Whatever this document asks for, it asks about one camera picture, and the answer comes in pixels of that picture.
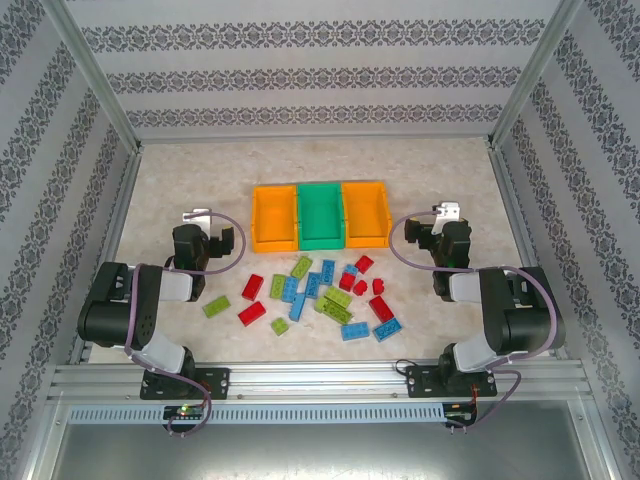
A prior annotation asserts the orange plastic bin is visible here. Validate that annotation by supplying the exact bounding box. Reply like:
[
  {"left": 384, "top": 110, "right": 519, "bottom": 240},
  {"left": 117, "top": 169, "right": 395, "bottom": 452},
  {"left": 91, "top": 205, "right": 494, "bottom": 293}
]
[
  {"left": 251, "top": 183, "right": 301, "bottom": 255},
  {"left": 341, "top": 180, "right": 391, "bottom": 250}
]

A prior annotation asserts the green plastic bin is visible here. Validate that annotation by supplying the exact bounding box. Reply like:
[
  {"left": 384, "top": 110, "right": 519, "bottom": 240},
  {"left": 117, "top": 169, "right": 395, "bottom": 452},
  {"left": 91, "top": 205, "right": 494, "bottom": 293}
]
[{"left": 296, "top": 182, "right": 347, "bottom": 251}]

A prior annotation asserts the wide aluminium base beam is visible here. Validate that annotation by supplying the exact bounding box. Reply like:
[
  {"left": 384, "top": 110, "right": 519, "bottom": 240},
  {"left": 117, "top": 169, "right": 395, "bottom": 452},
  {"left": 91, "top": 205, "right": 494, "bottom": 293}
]
[{"left": 47, "top": 362, "right": 594, "bottom": 404}]

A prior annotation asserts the circuit board with green light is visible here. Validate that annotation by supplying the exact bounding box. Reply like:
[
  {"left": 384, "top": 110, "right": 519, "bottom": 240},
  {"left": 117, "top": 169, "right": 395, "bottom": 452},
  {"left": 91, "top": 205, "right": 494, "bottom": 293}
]
[{"left": 163, "top": 404, "right": 208, "bottom": 420}]

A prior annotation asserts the grey metal sheet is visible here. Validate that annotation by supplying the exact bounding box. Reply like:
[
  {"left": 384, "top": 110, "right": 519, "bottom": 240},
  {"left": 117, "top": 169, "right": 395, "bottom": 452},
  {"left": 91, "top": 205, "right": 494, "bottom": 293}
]
[{"left": 29, "top": 422, "right": 614, "bottom": 480}]

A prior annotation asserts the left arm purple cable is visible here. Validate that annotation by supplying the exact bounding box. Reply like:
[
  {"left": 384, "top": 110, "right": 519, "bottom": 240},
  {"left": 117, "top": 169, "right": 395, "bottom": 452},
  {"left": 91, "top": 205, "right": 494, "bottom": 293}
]
[{"left": 122, "top": 209, "right": 248, "bottom": 439}]

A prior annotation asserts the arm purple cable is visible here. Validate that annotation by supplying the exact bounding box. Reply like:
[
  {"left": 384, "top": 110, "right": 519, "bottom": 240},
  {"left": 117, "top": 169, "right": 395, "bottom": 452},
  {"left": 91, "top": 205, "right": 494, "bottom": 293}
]
[
  {"left": 122, "top": 209, "right": 248, "bottom": 439},
  {"left": 389, "top": 212, "right": 559, "bottom": 432}
]

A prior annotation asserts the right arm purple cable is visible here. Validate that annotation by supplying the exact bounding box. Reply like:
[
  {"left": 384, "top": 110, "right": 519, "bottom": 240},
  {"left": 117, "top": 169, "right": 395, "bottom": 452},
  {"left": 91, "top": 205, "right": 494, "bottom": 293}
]
[{"left": 389, "top": 212, "right": 559, "bottom": 432}]

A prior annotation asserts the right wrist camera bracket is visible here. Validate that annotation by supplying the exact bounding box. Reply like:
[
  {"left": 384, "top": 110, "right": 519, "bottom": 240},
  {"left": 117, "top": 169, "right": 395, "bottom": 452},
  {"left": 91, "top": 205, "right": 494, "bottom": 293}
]
[{"left": 433, "top": 201, "right": 464, "bottom": 221}]

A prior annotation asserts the aluminium side rail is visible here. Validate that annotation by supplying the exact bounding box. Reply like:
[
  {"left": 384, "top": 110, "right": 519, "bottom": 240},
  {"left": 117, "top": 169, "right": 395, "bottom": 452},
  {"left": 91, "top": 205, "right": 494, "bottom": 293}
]
[
  {"left": 485, "top": 139, "right": 570, "bottom": 360},
  {"left": 67, "top": 142, "right": 147, "bottom": 365}
]

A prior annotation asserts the slotted grey cable duct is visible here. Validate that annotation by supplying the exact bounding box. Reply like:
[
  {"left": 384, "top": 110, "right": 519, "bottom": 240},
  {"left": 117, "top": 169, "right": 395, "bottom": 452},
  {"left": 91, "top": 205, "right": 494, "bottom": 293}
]
[{"left": 66, "top": 402, "right": 447, "bottom": 426}]

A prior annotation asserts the aluminium frame post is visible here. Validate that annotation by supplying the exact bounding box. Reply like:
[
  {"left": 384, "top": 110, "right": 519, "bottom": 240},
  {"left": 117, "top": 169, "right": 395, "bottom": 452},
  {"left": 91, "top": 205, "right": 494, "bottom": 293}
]
[
  {"left": 485, "top": 0, "right": 585, "bottom": 151},
  {"left": 38, "top": 0, "right": 145, "bottom": 151}
]

